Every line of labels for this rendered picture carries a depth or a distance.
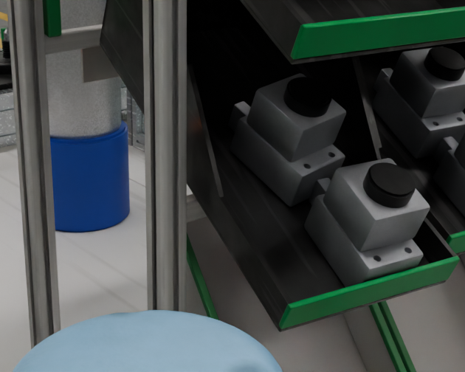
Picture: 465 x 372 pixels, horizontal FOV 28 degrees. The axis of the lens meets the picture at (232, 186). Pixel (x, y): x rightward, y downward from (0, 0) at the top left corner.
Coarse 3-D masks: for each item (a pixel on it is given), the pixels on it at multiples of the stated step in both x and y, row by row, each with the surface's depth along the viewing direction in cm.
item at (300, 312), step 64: (128, 0) 64; (192, 0) 71; (128, 64) 66; (192, 64) 70; (256, 64) 72; (320, 64) 67; (192, 128) 59; (192, 192) 61; (256, 192) 62; (256, 256) 55; (320, 256) 59; (448, 256) 59
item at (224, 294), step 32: (192, 224) 69; (192, 256) 64; (224, 256) 69; (192, 288) 64; (224, 288) 68; (224, 320) 67; (256, 320) 68; (320, 320) 70; (352, 320) 70; (384, 320) 67; (288, 352) 68; (320, 352) 69; (352, 352) 70; (384, 352) 67
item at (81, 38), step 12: (60, 36) 70; (72, 36) 71; (84, 36) 71; (96, 36) 72; (48, 48) 69; (60, 48) 70; (72, 48) 71; (84, 48) 72; (192, 204) 60; (192, 216) 61; (204, 216) 62
